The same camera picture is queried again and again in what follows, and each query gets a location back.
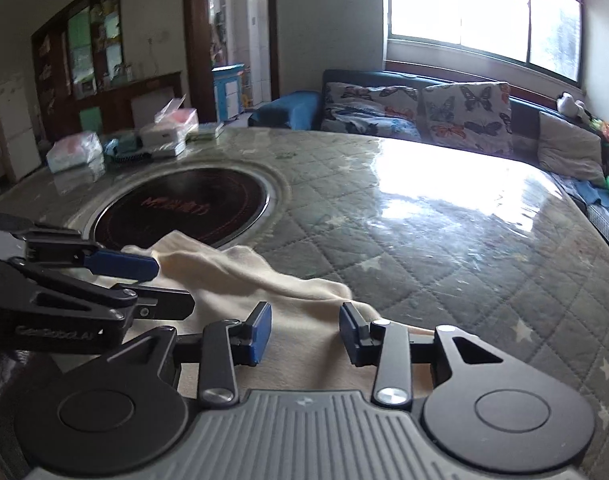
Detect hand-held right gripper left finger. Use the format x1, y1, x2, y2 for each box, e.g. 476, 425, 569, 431
102, 302, 273, 407

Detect dark wooden wall cabinet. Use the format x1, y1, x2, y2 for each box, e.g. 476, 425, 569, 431
30, 0, 186, 137

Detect pink packet in clear wrap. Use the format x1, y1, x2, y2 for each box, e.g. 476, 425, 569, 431
153, 96, 199, 128

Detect dark blue sofa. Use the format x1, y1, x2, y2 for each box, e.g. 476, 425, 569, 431
248, 70, 609, 261

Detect teal small object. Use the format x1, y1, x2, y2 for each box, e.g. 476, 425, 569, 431
103, 132, 145, 163

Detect white plush toy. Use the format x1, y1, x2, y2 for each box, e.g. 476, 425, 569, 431
556, 92, 592, 124

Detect green thin booklets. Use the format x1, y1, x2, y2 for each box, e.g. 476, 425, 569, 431
187, 121, 225, 141

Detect grey quilted star table cover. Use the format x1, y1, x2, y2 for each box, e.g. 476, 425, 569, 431
0, 125, 609, 480

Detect dark wooden door frame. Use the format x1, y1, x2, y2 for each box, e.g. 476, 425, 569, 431
182, 0, 281, 111

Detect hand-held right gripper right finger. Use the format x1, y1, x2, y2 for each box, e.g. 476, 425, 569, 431
339, 303, 516, 407

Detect blue and white toy cabinet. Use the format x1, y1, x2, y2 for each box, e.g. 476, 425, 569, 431
212, 63, 246, 122

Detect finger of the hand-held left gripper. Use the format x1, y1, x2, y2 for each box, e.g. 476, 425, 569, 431
10, 257, 196, 322
7, 227, 161, 283

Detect round black induction hob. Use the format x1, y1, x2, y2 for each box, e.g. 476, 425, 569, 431
82, 167, 274, 256

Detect cream cloth garment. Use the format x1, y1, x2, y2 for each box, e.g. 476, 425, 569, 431
92, 230, 435, 395

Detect blue sofa armrest cover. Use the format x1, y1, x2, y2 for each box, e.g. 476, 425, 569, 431
248, 91, 323, 131

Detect blue cloth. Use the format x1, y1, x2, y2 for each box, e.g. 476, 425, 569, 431
567, 177, 609, 209

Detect clear plastic bag of packets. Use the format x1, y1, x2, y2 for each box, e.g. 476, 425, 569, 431
45, 130, 105, 175

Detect grey cushion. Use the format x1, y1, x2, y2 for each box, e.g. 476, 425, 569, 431
537, 111, 608, 186

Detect window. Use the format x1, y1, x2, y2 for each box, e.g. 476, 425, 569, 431
383, 0, 585, 86

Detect butterfly print cushion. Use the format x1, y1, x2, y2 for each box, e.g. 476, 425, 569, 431
321, 82, 423, 142
419, 81, 514, 158

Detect white rectangular box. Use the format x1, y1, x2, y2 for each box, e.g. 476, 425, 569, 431
138, 122, 189, 157

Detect white fridge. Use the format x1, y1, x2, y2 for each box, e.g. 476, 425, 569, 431
0, 74, 42, 183

